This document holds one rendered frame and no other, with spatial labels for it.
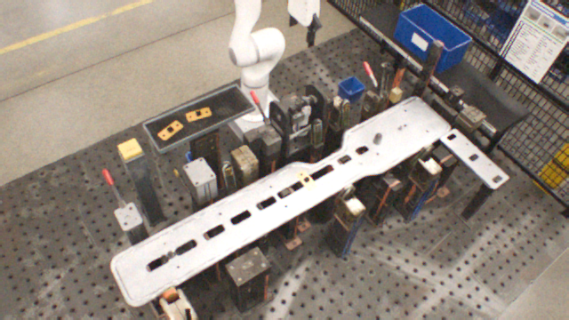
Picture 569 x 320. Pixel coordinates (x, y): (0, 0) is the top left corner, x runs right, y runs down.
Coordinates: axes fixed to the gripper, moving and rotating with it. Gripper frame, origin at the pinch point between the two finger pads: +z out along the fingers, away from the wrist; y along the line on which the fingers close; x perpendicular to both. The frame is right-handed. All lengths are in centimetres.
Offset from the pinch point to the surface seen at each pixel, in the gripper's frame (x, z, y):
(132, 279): -78, 45, 26
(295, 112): -4.9, 28.7, 7.4
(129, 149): -60, 29, -8
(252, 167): -26.3, 38.8, 13.5
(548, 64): 90, 19, 44
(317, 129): 2.3, 37.1, 12.6
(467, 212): 49, 69, 63
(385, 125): 31, 45, 21
